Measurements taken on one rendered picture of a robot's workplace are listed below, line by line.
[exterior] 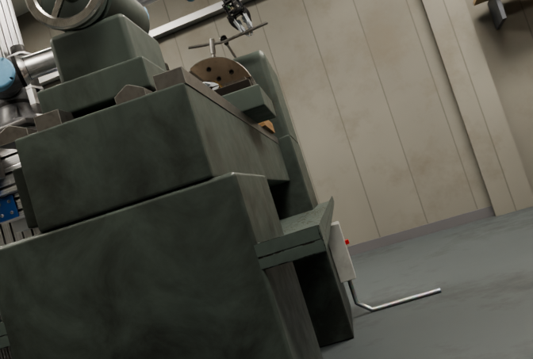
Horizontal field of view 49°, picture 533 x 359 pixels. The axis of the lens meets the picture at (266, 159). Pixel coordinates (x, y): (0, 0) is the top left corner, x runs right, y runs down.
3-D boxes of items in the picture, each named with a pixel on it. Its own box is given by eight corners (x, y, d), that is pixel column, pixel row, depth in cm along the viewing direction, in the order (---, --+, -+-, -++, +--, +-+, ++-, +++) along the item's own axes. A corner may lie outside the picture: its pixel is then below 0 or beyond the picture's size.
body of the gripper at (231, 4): (228, 17, 229) (212, -8, 230) (231, 23, 238) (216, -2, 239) (244, 6, 229) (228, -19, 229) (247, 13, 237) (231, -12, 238)
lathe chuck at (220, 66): (188, 143, 240) (179, 67, 242) (263, 132, 236) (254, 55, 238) (182, 141, 231) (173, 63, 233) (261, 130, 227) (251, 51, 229)
